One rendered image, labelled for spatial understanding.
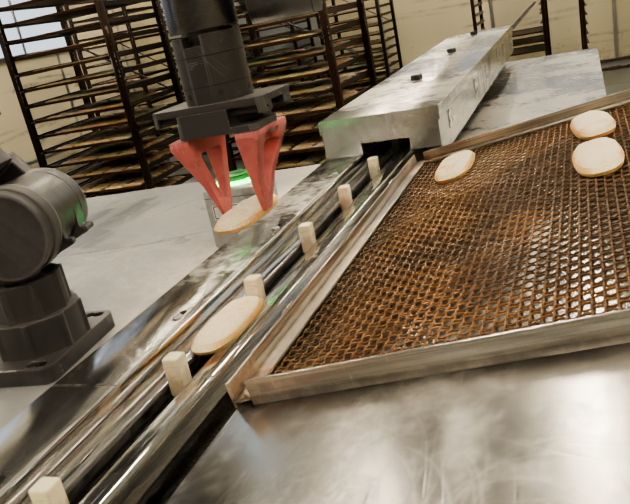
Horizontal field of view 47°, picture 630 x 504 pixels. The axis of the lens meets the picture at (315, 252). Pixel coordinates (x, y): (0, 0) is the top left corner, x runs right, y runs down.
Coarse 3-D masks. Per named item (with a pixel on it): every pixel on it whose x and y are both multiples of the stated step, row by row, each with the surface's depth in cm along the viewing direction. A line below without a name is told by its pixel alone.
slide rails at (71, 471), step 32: (320, 224) 82; (288, 256) 73; (192, 352) 55; (224, 352) 54; (160, 384) 51; (192, 384) 50; (128, 416) 48; (160, 416) 47; (96, 448) 45; (64, 480) 42
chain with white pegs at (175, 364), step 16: (400, 144) 112; (368, 160) 99; (304, 224) 75; (304, 240) 75; (256, 288) 62; (272, 288) 68; (176, 352) 51; (176, 368) 50; (176, 384) 51; (128, 448) 46; (112, 464) 44; (48, 480) 39; (96, 480) 43; (32, 496) 38; (48, 496) 38; (64, 496) 39; (80, 496) 42
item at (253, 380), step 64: (512, 128) 77; (384, 192) 69; (448, 192) 66; (512, 192) 58; (576, 192) 52; (448, 256) 49; (576, 256) 41; (320, 320) 46; (384, 320) 42; (448, 320) 39; (576, 320) 31; (256, 384) 38; (320, 384) 37
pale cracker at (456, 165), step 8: (464, 152) 74; (472, 152) 74; (448, 160) 73; (456, 160) 72; (464, 160) 71; (472, 160) 72; (440, 168) 71; (448, 168) 70; (456, 168) 70; (464, 168) 70; (440, 176) 70; (448, 176) 69; (456, 176) 69
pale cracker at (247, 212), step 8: (248, 200) 64; (256, 200) 64; (232, 208) 63; (240, 208) 62; (248, 208) 62; (256, 208) 62; (272, 208) 64; (224, 216) 61; (232, 216) 61; (240, 216) 60; (248, 216) 60; (256, 216) 61; (216, 224) 60; (224, 224) 60; (232, 224) 59; (240, 224) 59; (248, 224) 60; (216, 232) 60; (224, 232) 59; (232, 232) 59
